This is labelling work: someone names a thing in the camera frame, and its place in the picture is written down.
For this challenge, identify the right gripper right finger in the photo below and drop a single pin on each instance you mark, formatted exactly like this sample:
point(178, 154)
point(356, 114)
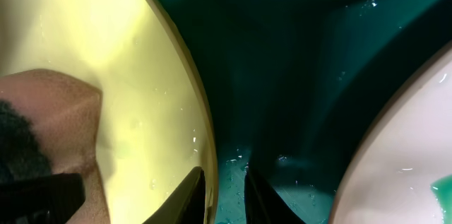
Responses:
point(263, 205)

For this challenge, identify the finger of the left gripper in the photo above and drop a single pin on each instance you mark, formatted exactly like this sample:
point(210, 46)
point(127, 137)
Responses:
point(53, 199)

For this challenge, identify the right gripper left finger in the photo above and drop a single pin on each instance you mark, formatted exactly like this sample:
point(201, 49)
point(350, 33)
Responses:
point(186, 204)

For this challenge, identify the pink and black sponge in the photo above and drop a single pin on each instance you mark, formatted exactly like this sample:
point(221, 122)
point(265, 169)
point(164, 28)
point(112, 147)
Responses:
point(64, 114)

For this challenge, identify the yellow-green plate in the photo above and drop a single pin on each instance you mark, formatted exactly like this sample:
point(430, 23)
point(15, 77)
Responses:
point(154, 124)

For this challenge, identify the teal plastic tray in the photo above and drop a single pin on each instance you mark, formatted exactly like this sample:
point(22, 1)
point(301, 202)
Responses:
point(293, 85)

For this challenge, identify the white plate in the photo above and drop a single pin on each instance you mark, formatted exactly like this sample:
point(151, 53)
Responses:
point(401, 172)

